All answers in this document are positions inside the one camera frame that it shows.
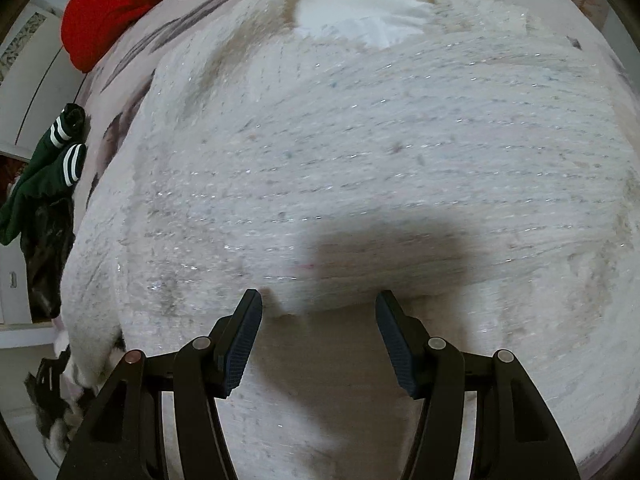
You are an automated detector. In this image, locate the white fuzzy knit jacket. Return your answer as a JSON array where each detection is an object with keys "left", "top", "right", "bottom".
[{"left": 60, "top": 0, "right": 640, "bottom": 480}]

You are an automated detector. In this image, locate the black garment on bed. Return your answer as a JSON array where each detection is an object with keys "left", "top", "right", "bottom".
[{"left": 20, "top": 195, "right": 75, "bottom": 323}]

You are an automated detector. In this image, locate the white drawer unit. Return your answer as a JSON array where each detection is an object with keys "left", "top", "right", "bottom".
[{"left": 0, "top": 240, "right": 32, "bottom": 325}]

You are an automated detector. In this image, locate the green striped-cuff garment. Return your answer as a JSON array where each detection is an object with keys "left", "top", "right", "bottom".
[{"left": 1, "top": 103, "right": 87, "bottom": 246}]

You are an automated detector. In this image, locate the floral pink bed blanket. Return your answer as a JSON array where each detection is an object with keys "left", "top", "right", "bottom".
[{"left": 79, "top": 0, "right": 640, "bottom": 480}]

